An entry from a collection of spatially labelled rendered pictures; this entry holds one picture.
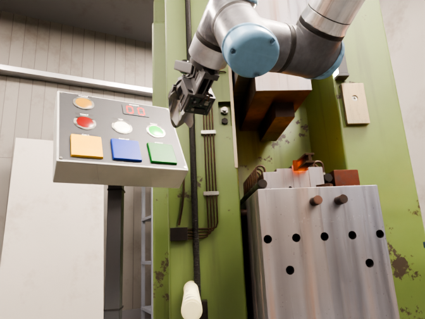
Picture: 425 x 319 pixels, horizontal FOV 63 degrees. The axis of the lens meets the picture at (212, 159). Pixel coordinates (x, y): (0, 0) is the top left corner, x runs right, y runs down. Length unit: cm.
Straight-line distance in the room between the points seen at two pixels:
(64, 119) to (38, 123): 371
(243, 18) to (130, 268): 410
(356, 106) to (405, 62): 262
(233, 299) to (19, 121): 388
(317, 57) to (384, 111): 89
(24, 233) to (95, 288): 89
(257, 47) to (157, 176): 49
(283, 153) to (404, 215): 58
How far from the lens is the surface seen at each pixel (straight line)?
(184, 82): 82
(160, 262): 169
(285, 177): 117
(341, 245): 113
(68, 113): 102
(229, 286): 125
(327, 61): 71
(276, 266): 107
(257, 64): 63
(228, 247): 125
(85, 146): 92
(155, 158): 95
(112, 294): 103
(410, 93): 395
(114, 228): 102
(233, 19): 65
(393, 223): 144
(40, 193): 413
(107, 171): 92
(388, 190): 146
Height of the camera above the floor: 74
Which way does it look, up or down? 15 degrees up
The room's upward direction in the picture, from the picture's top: 3 degrees counter-clockwise
